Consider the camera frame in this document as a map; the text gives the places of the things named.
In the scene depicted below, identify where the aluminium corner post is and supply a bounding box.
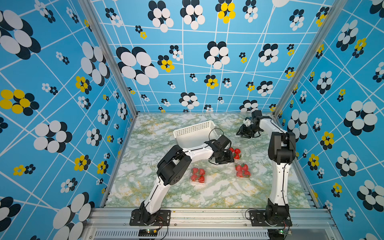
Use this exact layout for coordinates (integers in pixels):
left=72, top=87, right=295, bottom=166
left=79, top=0, right=138, bottom=120
left=273, top=0, right=347, bottom=118

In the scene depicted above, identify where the green circuit board left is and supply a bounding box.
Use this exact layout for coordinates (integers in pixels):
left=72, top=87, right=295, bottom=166
left=138, top=229, right=158, bottom=239

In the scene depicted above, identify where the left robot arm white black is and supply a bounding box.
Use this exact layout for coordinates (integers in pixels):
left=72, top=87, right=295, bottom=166
left=139, top=139, right=234, bottom=225

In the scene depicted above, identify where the left aluminium corner post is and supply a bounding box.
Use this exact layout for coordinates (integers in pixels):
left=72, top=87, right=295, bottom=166
left=79, top=0, right=138, bottom=120

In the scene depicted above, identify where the white perforated plastic basket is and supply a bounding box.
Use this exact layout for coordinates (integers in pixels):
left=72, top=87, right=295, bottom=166
left=173, top=121, right=222, bottom=149

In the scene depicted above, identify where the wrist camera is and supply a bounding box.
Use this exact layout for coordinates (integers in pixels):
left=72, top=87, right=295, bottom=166
left=243, top=117, right=253, bottom=127
left=216, top=135, right=232, bottom=150

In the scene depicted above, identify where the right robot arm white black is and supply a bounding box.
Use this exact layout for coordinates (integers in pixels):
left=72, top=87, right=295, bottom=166
left=237, top=110, right=296, bottom=227

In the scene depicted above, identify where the right aluminium corner post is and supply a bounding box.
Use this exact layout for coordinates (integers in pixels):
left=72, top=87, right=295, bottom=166
left=273, top=0, right=347, bottom=118

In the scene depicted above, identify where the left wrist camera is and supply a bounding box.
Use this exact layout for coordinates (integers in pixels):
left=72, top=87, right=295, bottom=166
left=216, top=135, right=232, bottom=150

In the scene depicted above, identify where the circuit board right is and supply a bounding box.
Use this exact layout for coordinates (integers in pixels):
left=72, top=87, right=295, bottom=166
left=268, top=229, right=292, bottom=240

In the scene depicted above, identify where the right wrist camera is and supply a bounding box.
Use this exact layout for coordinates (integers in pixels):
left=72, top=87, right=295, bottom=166
left=243, top=117, right=253, bottom=127

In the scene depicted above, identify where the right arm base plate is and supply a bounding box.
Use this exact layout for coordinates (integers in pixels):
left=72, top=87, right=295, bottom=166
left=246, top=209, right=293, bottom=228

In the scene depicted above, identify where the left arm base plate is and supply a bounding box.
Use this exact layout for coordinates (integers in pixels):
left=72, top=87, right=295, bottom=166
left=130, top=209, right=171, bottom=227

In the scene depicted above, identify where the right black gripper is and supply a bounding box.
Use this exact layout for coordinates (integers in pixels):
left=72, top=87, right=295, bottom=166
left=235, top=124, right=260, bottom=139

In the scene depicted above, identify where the aluminium front frame rail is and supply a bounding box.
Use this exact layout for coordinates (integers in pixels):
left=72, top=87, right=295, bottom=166
left=81, top=208, right=342, bottom=240

